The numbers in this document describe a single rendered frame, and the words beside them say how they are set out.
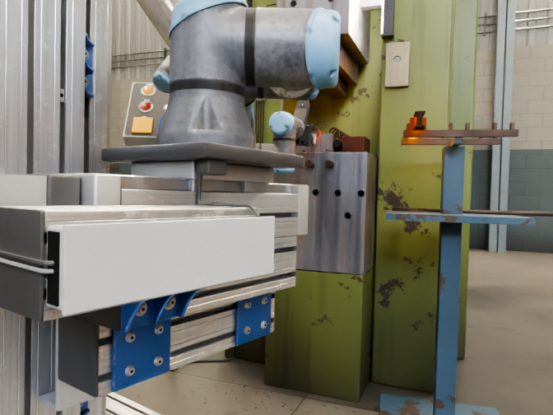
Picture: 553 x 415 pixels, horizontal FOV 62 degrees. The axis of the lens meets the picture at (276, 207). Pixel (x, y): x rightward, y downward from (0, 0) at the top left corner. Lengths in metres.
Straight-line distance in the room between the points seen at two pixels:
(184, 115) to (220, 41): 0.12
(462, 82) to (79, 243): 2.13
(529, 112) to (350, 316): 6.33
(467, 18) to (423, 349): 1.49
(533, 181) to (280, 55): 7.11
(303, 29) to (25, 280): 0.49
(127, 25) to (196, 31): 9.75
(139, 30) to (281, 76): 9.56
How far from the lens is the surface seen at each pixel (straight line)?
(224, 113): 0.68
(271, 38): 0.70
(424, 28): 1.98
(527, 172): 7.69
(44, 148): 0.72
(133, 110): 1.94
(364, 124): 2.27
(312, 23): 0.71
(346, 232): 1.71
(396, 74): 1.92
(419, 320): 1.93
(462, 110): 2.34
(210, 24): 0.71
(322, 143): 1.80
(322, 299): 1.77
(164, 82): 1.49
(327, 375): 1.84
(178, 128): 0.67
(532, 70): 7.90
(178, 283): 0.45
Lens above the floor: 0.76
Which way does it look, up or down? 2 degrees down
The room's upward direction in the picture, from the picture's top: 1 degrees clockwise
